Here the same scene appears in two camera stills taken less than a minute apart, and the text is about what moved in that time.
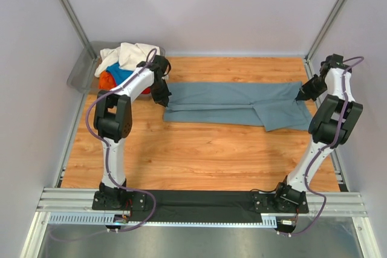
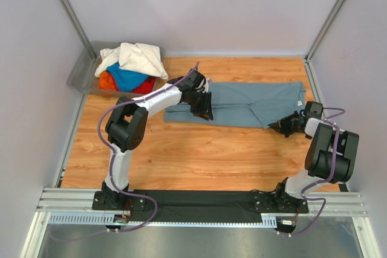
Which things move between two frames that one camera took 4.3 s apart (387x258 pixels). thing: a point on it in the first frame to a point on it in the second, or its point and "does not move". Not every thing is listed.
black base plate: (179, 206) does not move
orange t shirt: (107, 81) does not move
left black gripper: (162, 99) to (205, 110)
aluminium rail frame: (65, 200) does not move
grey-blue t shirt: (272, 105) does not move
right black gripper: (305, 93) to (280, 124)
